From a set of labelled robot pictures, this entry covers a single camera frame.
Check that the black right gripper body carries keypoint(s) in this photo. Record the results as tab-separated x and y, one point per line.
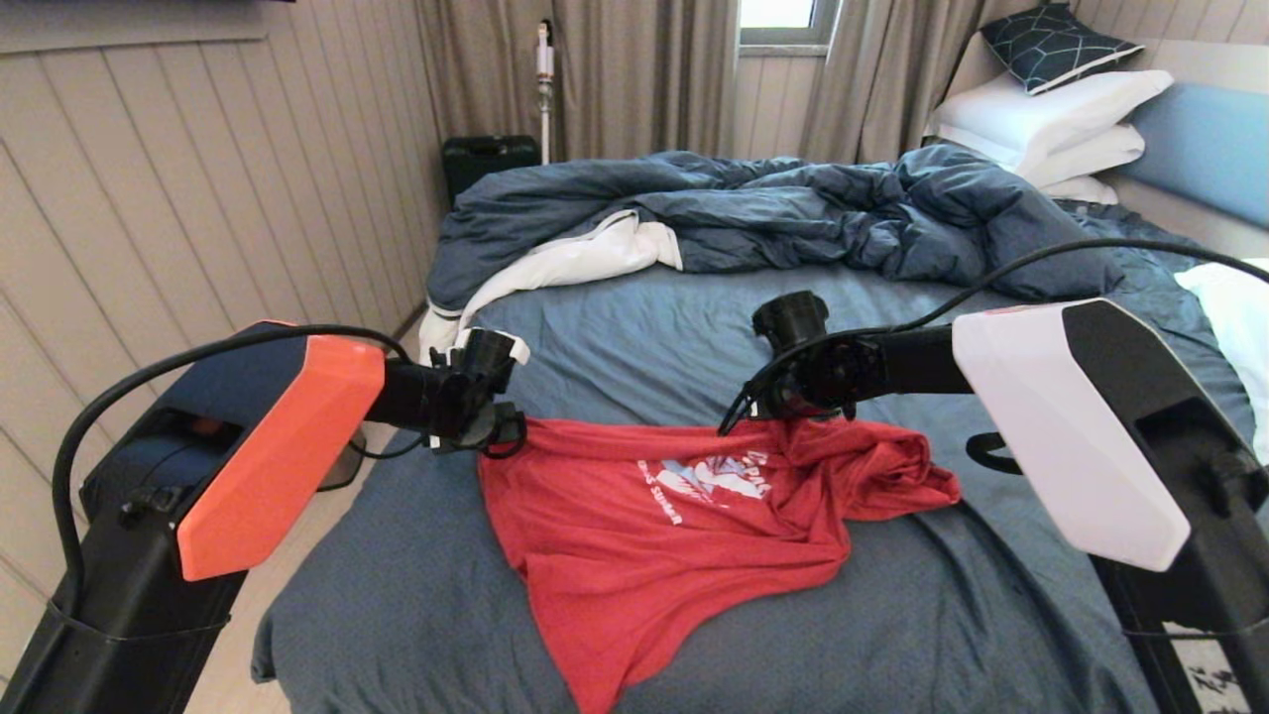
803	405

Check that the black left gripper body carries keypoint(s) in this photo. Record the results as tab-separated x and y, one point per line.
481	426

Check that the red printed t-shirt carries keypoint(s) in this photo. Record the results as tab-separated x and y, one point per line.
644	555

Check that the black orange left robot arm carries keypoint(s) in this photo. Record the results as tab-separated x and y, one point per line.
268	456

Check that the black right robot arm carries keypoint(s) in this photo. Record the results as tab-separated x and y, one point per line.
1071	416

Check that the beige trash bin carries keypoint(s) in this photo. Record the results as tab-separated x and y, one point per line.
342	476

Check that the dark blue crumpled duvet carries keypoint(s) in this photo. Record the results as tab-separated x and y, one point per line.
744	208

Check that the blue-grey bed sheet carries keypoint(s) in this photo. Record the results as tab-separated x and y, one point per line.
892	615

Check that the dark green suitcase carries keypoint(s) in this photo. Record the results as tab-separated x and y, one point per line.
486	164

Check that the beige curtain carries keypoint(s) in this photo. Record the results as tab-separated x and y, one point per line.
644	79
872	79

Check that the large white pillow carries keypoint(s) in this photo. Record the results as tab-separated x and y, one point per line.
1031	114

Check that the white stick vacuum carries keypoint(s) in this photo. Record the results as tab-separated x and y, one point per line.
544	59

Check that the dark geometric patterned cushion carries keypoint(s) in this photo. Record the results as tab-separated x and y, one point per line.
1051	45

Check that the blue headboard cushion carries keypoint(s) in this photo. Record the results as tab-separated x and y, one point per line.
1210	149

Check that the window with grey frame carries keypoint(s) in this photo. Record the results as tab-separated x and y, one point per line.
778	12

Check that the black wall screen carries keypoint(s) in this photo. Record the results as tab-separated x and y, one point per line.
149	2

